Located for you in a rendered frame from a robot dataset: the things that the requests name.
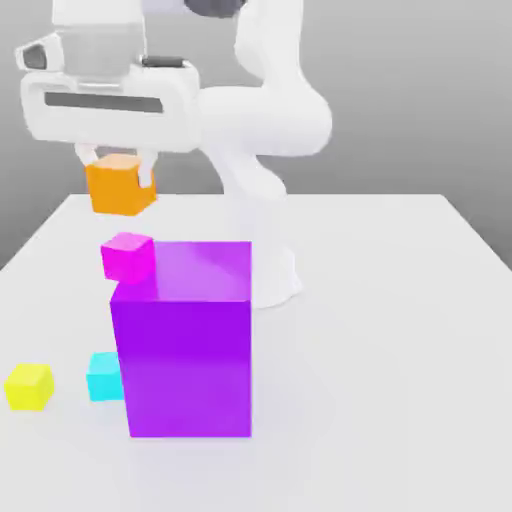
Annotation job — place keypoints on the small cyan cube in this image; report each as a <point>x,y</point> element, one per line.
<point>104,378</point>

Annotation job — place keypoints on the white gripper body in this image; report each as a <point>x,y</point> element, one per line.
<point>112,124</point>

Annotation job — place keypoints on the large purple box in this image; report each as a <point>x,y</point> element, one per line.
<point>184,340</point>

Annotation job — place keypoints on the small magenta cube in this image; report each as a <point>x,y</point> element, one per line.
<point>127,258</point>

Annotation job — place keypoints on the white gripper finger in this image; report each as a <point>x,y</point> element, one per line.
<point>84,154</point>
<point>147,170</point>

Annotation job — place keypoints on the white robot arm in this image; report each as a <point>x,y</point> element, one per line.
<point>256,116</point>

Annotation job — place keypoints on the small yellow cube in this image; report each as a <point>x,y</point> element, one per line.
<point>28,387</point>

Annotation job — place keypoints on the small orange cube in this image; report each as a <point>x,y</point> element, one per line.
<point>116,188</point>

